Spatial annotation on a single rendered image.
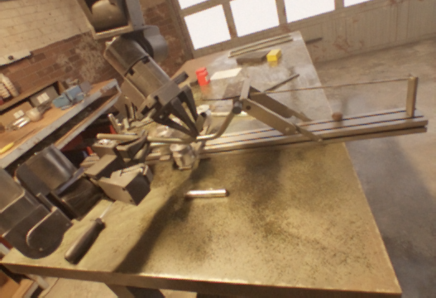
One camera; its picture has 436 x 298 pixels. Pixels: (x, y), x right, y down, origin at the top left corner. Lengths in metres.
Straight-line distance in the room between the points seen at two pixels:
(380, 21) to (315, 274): 3.56
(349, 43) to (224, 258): 3.51
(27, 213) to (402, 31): 3.88
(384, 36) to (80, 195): 3.74
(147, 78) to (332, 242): 0.38
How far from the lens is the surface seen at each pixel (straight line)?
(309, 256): 0.42
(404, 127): 0.63
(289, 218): 0.46
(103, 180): 0.43
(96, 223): 0.62
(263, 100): 0.61
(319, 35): 3.66
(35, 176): 0.45
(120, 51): 0.43
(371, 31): 3.80
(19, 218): 0.43
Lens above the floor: 1.24
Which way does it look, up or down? 28 degrees down
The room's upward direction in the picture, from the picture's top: 20 degrees counter-clockwise
